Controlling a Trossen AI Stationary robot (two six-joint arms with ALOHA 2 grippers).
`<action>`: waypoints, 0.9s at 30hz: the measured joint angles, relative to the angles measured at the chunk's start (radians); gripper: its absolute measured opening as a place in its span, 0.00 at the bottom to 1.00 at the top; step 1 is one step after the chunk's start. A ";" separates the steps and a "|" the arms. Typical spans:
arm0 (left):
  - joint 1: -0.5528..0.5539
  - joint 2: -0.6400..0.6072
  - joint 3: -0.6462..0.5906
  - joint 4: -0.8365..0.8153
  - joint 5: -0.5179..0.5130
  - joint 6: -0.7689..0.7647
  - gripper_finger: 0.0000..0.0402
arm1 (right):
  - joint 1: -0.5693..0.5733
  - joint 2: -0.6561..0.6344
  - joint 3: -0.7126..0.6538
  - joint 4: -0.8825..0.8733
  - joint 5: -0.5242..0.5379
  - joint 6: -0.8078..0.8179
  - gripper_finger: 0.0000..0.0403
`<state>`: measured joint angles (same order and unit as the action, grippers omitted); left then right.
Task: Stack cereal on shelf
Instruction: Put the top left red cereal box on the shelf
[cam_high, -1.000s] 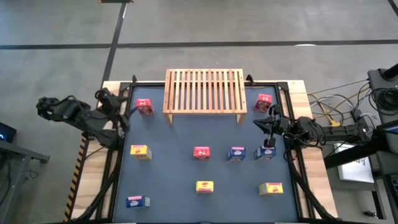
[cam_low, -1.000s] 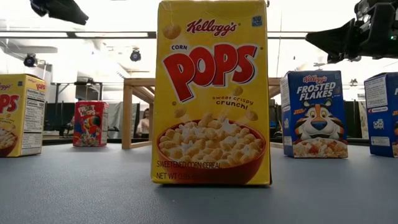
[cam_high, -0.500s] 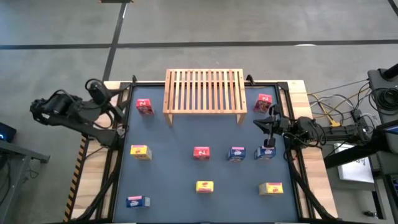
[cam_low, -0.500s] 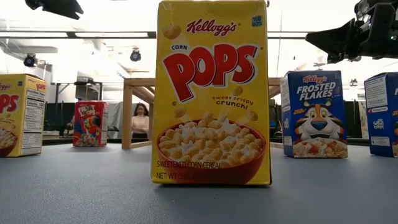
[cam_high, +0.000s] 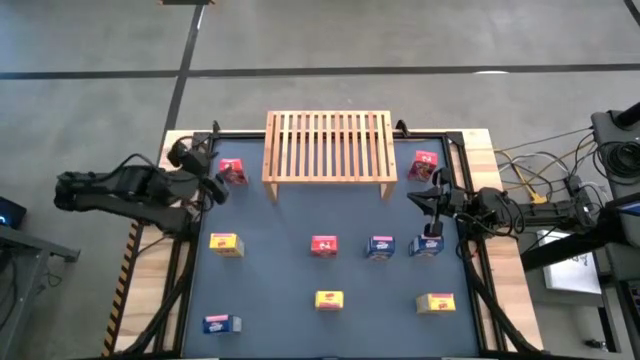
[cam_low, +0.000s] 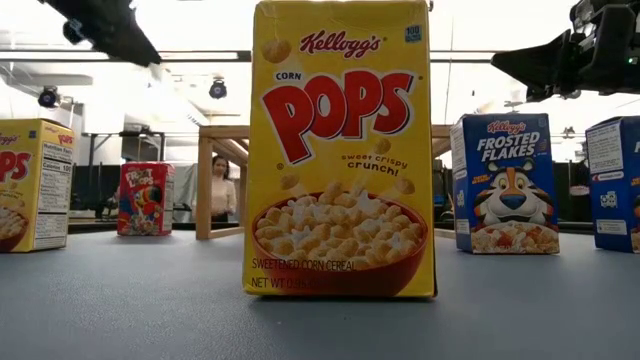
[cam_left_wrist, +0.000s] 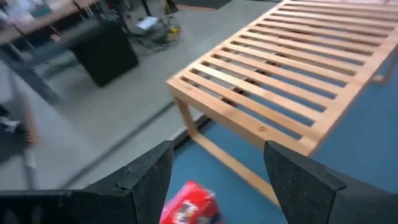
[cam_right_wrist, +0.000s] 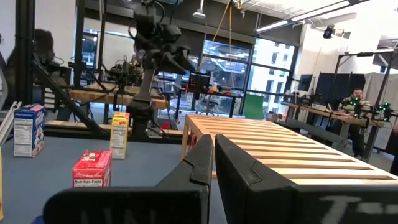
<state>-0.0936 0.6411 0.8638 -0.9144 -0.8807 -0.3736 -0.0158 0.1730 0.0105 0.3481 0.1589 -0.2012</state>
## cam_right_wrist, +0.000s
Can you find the red Froot Loops cereal box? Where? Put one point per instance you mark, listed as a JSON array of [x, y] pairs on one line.
[[93, 169]]

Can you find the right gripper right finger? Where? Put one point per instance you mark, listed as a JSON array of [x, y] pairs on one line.
[[264, 202]]

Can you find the wooden workbench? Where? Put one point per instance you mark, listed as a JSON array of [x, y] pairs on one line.
[[93, 93], [339, 116]]

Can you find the wooden slatted shelf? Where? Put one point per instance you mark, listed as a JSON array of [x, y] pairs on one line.
[[280, 146]]

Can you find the metal rig support beam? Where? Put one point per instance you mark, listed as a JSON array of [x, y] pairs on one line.
[[25, 46]]

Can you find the blue Frosted Flakes cereal box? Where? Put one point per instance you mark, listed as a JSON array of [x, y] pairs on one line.
[[28, 133], [38, 220]]

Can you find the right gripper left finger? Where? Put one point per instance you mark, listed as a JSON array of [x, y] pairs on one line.
[[174, 202]]

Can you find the ceiling light strip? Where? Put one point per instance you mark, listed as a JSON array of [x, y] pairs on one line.
[[304, 14]]

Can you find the person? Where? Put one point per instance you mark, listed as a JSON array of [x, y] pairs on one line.
[[45, 46], [357, 96]]

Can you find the blue-grey table mat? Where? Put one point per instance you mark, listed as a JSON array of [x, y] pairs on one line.
[[46, 180]]

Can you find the white pendant lamp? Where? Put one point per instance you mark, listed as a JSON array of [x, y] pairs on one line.
[[199, 13]]

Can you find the silver frame bracket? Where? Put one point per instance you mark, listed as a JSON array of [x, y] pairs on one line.
[[9, 123]]

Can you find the grey curtain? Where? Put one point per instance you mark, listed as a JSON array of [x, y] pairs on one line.
[[377, 93]]

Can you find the black partition screen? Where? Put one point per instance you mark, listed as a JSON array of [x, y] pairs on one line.
[[339, 87]]

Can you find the green board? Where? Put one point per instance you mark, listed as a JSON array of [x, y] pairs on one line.
[[253, 106]]

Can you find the black ceiling camera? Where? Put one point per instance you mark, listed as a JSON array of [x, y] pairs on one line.
[[329, 31]]

